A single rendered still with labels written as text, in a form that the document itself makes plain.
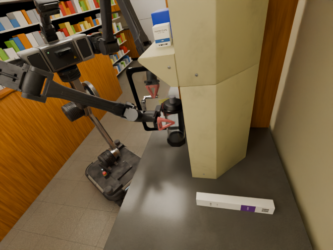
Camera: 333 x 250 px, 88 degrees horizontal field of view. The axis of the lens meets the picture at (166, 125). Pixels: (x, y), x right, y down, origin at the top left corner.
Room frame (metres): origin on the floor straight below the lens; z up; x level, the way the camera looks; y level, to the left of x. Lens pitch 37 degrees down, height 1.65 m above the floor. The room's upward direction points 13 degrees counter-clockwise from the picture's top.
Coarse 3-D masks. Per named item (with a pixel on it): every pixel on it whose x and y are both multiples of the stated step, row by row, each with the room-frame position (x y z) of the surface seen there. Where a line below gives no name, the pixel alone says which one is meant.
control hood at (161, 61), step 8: (152, 48) 0.62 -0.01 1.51; (160, 48) 0.59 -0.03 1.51; (168, 48) 0.57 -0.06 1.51; (144, 56) 0.54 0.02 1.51; (152, 56) 0.53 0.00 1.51; (160, 56) 0.51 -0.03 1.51; (168, 56) 0.50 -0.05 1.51; (144, 64) 0.53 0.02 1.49; (152, 64) 0.52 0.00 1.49; (160, 64) 0.51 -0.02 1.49; (168, 64) 0.50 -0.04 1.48; (152, 72) 0.52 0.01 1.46; (160, 72) 0.51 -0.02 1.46; (168, 72) 0.50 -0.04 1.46; (176, 72) 0.50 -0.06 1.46; (168, 80) 0.51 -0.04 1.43; (176, 80) 0.50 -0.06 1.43
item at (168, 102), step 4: (172, 96) 0.66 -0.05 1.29; (168, 100) 0.69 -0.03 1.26; (172, 100) 0.65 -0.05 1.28; (176, 100) 0.68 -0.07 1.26; (180, 100) 0.67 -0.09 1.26; (164, 104) 0.67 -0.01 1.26; (168, 104) 0.65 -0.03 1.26; (172, 104) 0.65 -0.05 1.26; (176, 104) 0.64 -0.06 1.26; (180, 104) 0.64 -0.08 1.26; (168, 108) 0.64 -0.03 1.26; (172, 108) 0.63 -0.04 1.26; (176, 108) 0.63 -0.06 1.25
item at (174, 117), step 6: (162, 108) 0.66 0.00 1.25; (180, 108) 0.63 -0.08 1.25; (168, 114) 0.63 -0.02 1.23; (174, 114) 0.62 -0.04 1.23; (180, 114) 0.63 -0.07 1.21; (174, 120) 0.63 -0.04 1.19; (180, 120) 0.63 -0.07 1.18; (168, 126) 0.64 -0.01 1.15; (174, 126) 0.63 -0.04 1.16; (180, 126) 0.63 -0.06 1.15; (168, 132) 0.65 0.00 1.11; (174, 132) 0.63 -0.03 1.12; (180, 132) 0.63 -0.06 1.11; (168, 138) 0.66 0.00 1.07; (174, 138) 0.63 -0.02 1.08; (180, 138) 0.63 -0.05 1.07
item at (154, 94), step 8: (136, 72) 0.85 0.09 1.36; (144, 72) 0.84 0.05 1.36; (136, 80) 0.85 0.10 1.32; (144, 80) 0.84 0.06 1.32; (152, 80) 0.83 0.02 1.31; (160, 80) 0.82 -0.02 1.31; (136, 88) 0.85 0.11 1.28; (144, 88) 0.84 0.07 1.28; (152, 88) 0.83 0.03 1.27; (160, 88) 0.82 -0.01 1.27; (168, 88) 0.81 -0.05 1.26; (176, 88) 0.80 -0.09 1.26; (144, 96) 0.85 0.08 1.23; (152, 96) 0.84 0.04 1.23; (160, 96) 0.83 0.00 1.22; (168, 96) 0.82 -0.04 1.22; (176, 96) 0.81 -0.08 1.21; (152, 104) 0.84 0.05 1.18; (160, 104) 0.83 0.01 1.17
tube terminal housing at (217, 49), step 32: (192, 0) 0.48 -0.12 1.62; (224, 0) 0.47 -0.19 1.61; (256, 0) 0.52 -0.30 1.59; (192, 32) 0.48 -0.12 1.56; (224, 32) 0.47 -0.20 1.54; (256, 32) 0.53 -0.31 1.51; (192, 64) 0.48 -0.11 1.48; (224, 64) 0.47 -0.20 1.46; (256, 64) 0.53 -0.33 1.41; (192, 96) 0.48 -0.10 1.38; (224, 96) 0.47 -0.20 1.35; (192, 128) 0.49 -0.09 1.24; (224, 128) 0.48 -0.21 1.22; (192, 160) 0.49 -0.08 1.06; (224, 160) 0.48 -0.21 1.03
